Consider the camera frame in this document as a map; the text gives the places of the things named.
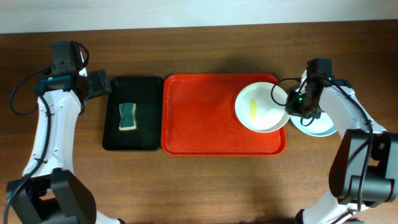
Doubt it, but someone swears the light blue plate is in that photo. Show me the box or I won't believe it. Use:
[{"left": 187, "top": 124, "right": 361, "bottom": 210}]
[{"left": 290, "top": 112, "right": 337, "bottom": 137}]

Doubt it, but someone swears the green and yellow sponge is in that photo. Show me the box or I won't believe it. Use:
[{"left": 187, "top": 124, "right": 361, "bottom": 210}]
[{"left": 119, "top": 103, "right": 137, "bottom": 131}]

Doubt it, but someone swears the white plate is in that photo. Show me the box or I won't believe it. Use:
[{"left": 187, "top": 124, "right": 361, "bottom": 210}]
[{"left": 234, "top": 82, "right": 290, "bottom": 133}]

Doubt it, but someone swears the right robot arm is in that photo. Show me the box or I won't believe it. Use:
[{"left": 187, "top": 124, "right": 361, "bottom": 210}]
[{"left": 286, "top": 75, "right": 397, "bottom": 223}]

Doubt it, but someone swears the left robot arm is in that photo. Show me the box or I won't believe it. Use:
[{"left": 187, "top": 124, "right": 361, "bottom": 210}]
[{"left": 5, "top": 70, "right": 123, "bottom": 223}]

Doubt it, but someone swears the black plastic tray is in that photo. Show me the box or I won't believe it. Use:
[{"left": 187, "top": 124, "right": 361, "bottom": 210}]
[{"left": 102, "top": 77, "right": 164, "bottom": 151}]

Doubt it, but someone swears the red plastic tray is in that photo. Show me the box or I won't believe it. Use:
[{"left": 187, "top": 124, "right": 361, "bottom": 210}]
[{"left": 161, "top": 73, "right": 287, "bottom": 157}]

